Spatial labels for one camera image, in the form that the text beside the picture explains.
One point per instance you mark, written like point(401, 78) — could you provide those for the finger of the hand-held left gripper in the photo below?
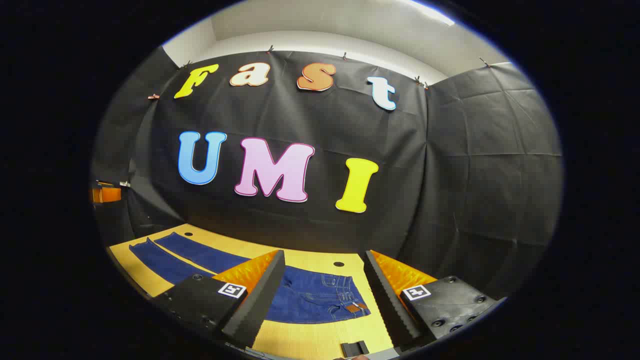
point(106, 194)

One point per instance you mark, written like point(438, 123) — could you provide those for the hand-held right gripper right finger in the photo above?
point(387, 300)

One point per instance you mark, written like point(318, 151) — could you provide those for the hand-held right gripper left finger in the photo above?
point(262, 295)

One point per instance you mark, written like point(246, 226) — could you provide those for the blue jeans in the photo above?
point(310, 295)

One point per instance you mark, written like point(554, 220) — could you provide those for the small white clip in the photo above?
point(125, 184)

